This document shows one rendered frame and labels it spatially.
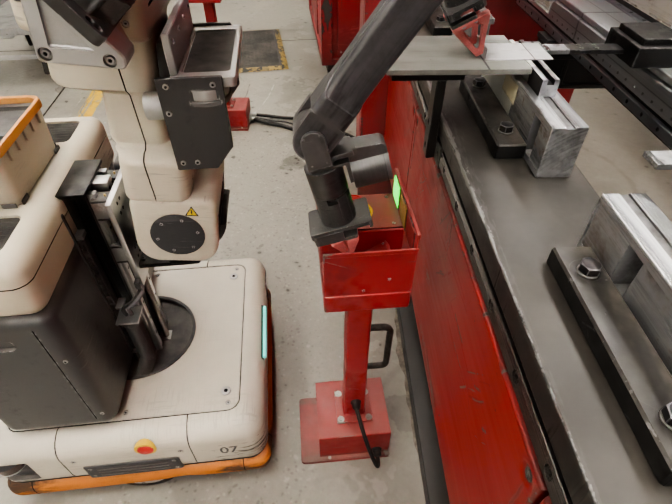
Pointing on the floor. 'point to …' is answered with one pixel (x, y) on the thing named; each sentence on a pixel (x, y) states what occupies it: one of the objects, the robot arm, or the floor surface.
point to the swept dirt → (404, 374)
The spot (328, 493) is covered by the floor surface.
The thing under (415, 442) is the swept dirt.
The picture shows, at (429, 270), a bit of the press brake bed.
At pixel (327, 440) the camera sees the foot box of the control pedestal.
